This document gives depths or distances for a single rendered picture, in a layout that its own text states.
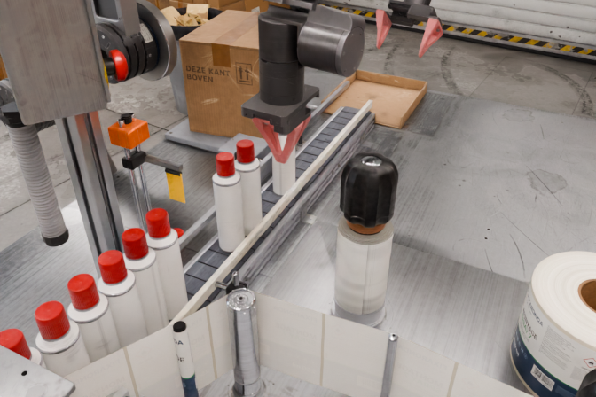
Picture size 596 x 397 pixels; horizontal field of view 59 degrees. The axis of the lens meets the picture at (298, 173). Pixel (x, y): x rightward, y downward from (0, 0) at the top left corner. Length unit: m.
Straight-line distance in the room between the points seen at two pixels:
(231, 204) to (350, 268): 0.27
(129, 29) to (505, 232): 0.96
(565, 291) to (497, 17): 4.33
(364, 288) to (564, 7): 4.26
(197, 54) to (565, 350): 1.07
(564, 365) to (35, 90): 0.74
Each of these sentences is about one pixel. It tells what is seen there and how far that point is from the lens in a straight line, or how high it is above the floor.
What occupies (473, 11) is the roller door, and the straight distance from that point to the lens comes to 5.10.
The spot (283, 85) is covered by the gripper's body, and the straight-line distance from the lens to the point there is 0.65.
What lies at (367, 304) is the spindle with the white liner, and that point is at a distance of 0.86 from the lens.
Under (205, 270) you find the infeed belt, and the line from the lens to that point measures 1.01.
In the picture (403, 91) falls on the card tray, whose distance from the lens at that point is 1.84.
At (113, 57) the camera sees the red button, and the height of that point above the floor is 1.34.
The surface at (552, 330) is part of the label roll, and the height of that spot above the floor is 1.01.
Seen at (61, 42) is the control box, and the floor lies 1.37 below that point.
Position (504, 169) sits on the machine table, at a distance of 1.48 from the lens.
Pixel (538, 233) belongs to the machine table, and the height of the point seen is 0.83.
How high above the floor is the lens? 1.56
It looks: 33 degrees down
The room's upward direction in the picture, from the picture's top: straight up
